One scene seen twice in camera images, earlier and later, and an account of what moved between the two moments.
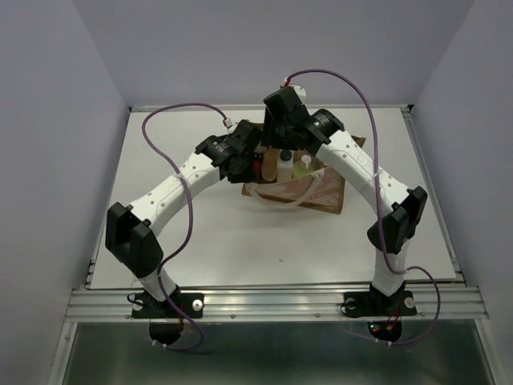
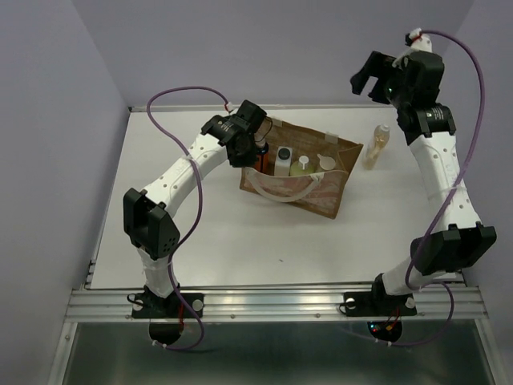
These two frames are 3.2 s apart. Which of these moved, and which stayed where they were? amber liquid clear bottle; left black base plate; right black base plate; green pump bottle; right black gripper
Moved: amber liquid clear bottle; right black gripper
Stayed: right black base plate; left black base plate; green pump bottle
